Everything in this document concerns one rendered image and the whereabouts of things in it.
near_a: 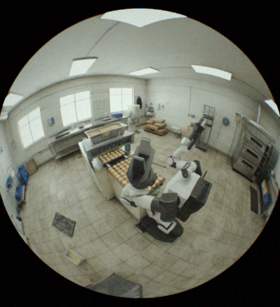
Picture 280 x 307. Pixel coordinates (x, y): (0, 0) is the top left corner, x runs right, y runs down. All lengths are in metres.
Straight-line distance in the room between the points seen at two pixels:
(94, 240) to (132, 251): 0.64
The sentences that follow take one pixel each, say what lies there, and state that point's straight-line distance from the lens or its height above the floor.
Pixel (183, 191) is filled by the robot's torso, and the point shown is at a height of 1.24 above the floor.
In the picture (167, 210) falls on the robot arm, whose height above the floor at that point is 1.22.
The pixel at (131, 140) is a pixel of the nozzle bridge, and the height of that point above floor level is 1.07.
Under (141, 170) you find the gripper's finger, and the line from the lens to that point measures 0.22.
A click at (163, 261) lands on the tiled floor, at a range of 1.77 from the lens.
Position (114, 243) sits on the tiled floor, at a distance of 1.73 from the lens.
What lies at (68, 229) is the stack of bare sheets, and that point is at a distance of 2.13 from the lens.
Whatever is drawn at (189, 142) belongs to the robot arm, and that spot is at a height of 1.38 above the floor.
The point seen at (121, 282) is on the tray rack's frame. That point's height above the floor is 0.15.
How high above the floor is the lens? 1.69
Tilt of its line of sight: 33 degrees down
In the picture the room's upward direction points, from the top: straight up
